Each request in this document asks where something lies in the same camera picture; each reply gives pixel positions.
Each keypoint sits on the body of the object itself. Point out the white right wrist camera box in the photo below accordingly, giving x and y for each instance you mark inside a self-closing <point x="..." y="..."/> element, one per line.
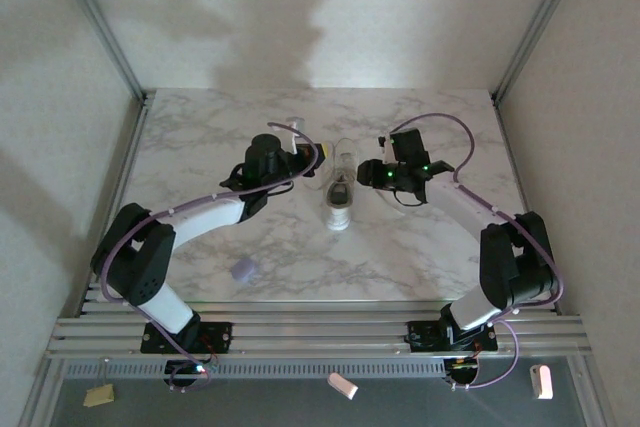
<point x="385" y="145"/>

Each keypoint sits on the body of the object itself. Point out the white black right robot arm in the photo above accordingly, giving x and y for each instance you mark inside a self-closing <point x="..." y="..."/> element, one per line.
<point x="515" y="267"/>

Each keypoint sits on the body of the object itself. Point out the small white plastic piece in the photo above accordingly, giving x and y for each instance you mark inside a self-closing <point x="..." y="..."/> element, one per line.
<point x="342" y="386"/>

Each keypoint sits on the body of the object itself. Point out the yellow paper tag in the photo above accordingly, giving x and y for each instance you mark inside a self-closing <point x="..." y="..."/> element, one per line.
<point x="99" y="395"/>

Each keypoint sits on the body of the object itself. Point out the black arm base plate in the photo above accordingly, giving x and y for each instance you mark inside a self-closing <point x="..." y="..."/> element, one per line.
<point x="420" y="337"/>
<point x="220" y="337"/>

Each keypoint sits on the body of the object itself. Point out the aluminium frame leg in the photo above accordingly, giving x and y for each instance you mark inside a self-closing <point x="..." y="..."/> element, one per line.
<point x="42" y="397"/>
<point x="592" y="392"/>

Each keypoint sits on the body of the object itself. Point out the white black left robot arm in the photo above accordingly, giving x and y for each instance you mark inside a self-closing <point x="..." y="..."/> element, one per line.
<point x="210" y="217"/>

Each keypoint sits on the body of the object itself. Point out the aluminium side rail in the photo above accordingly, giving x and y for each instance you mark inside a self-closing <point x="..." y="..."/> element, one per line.
<point x="120" y="197"/>

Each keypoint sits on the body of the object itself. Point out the white rectangular plastic device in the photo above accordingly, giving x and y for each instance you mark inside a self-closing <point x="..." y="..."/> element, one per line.
<point x="541" y="382"/>

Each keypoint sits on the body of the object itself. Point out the aluminium frame post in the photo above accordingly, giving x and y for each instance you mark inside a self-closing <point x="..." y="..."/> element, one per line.
<point x="540" y="22"/>
<point x="100" y="27"/>

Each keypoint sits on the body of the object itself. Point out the small lavender block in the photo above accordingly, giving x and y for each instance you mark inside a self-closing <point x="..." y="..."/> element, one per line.
<point x="243" y="270"/>

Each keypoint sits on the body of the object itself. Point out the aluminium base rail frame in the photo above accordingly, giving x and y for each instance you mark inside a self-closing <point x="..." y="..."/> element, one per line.
<point x="320" y="332"/>

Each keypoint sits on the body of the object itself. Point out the clear plastic bottle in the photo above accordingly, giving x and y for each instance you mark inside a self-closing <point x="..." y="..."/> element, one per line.
<point x="339" y="219"/>

